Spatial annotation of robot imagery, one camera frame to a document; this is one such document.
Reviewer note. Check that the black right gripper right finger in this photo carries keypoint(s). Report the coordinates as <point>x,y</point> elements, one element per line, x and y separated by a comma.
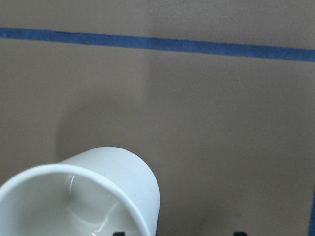
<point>239,234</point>

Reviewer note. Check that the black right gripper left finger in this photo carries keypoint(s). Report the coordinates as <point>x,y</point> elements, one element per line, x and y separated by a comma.
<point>118,234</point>

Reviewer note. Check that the white smiley face mug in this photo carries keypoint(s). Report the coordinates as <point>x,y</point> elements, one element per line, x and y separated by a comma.
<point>95,193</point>

